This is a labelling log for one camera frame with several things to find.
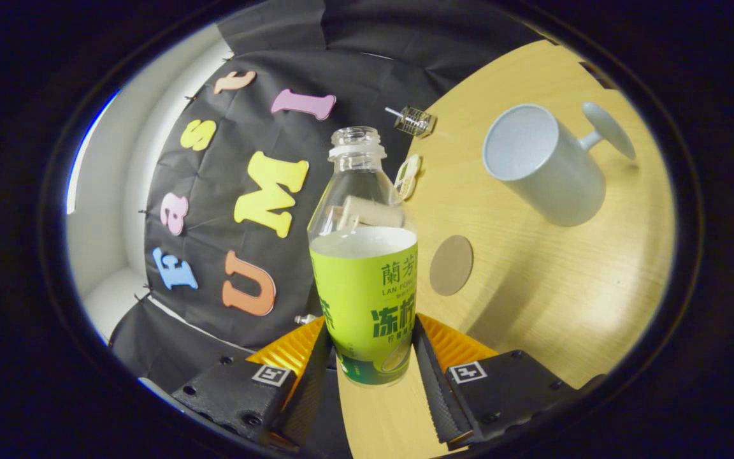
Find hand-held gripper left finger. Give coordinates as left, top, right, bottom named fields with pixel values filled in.
left=171, top=317, right=336, bottom=447

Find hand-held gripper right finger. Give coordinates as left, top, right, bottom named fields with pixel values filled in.
left=412, top=312, right=581, bottom=446

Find green label juice bottle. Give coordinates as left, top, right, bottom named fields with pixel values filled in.
left=307, top=126, right=419, bottom=387

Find round brown coaster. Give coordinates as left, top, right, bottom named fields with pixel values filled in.
left=429, top=235, right=474, bottom=296

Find white cup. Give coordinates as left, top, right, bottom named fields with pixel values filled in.
left=482, top=102, right=637, bottom=228

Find wooden table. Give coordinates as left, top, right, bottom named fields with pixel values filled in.
left=335, top=40, right=677, bottom=459

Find white compartment tray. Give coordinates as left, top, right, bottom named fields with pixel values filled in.
left=394, top=154, right=422, bottom=201

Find black backdrop cloth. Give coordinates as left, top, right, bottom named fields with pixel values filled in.
left=109, top=0, right=559, bottom=399

